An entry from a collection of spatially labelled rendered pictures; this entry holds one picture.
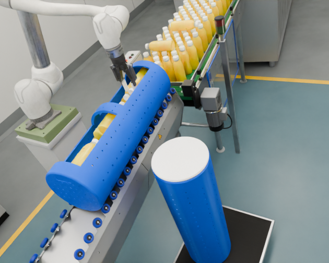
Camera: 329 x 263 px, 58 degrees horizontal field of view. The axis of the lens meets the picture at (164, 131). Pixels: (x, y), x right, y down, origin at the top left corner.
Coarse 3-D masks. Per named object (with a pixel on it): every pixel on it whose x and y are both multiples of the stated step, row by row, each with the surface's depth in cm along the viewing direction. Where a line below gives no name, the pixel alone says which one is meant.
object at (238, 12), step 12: (240, 0) 290; (240, 12) 293; (228, 24) 259; (240, 36) 305; (216, 48) 234; (240, 48) 314; (240, 60) 323; (204, 72) 213; (240, 72) 335; (204, 84) 212; (216, 132) 259
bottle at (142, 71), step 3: (141, 69) 178; (144, 69) 177; (147, 69) 178; (138, 72) 177; (141, 72) 176; (144, 72) 176; (138, 75) 174; (141, 75) 174; (144, 75) 175; (138, 78) 172; (141, 78) 173; (135, 81) 170; (138, 81) 171
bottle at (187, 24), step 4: (180, 20) 220; (184, 20) 218; (188, 20) 216; (192, 20) 216; (172, 24) 221; (176, 24) 220; (180, 24) 218; (184, 24) 217; (188, 24) 216; (192, 24) 215; (172, 28) 222; (176, 28) 221; (180, 28) 220; (184, 28) 219; (188, 28) 218; (192, 28) 218
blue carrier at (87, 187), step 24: (120, 96) 183; (144, 96) 160; (96, 120) 162; (120, 120) 145; (144, 120) 157; (96, 144) 134; (120, 144) 140; (72, 168) 125; (96, 168) 128; (120, 168) 140; (72, 192) 132; (96, 192) 126
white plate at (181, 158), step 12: (168, 144) 148; (180, 144) 146; (192, 144) 144; (204, 144) 142; (156, 156) 144; (168, 156) 142; (180, 156) 140; (192, 156) 138; (204, 156) 136; (156, 168) 138; (168, 168) 136; (180, 168) 135; (192, 168) 133; (168, 180) 132; (180, 180) 130
